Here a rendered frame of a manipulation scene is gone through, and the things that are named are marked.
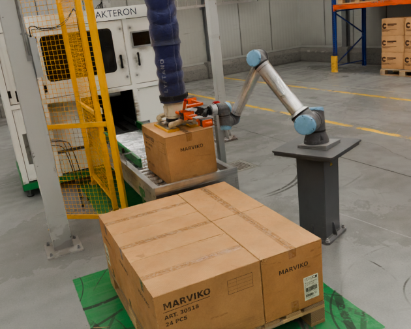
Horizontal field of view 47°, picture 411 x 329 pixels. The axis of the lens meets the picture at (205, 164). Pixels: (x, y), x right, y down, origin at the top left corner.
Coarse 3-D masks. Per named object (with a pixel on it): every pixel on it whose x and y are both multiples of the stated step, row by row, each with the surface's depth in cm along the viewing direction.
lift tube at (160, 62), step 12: (156, 48) 359; (168, 48) 357; (156, 60) 365; (168, 60) 360; (180, 60) 366; (168, 72) 363; (180, 72) 367; (168, 84) 366; (180, 84) 369; (168, 96) 368
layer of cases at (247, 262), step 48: (192, 192) 353; (240, 192) 342; (144, 240) 285; (192, 240) 278; (240, 240) 271; (288, 240) 265; (144, 288) 239; (192, 288) 234; (240, 288) 247; (288, 288) 261
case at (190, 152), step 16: (144, 128) 399; (192, 128) 372; (208, 128) 366; (144, 144) 411; (160, 144) 366; (176, 144) 358; (192, 144) 364; (208, 144) 370; (160, 160) 376; (176, 160) 361; (192, 160) 367; (208, 160) 373; (160, 176) 387; (176, 176) 365; (192, 176) 371
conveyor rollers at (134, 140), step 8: (120, 136) 548; (128, 136) 543; (136, 136) 538; (128, 144) 508; (136, 144) 503; (120, 152) 480; (136, 152) 476; (144, 152) 470; (128, 160) 454; (144, 160) 444; (144, 168) 424; (152, 176) 400; (160, 184) 376
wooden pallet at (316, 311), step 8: (112, 280) 338; (120, 288) 312; (120, 296) 325; (128, 304) 298; (320, 304) 274; (128, 312) 306; (296, 312) 268; (304, 312) 270; (312, 312) 273; (320, 312) 276; (136, 320) 286; (280, 320) 266; (288, 320) 267; (304, 320) 281; (312, 320) 275; (320, 320) 278; (136, 328) 289; (256, 328) 258; (264, 328) 261
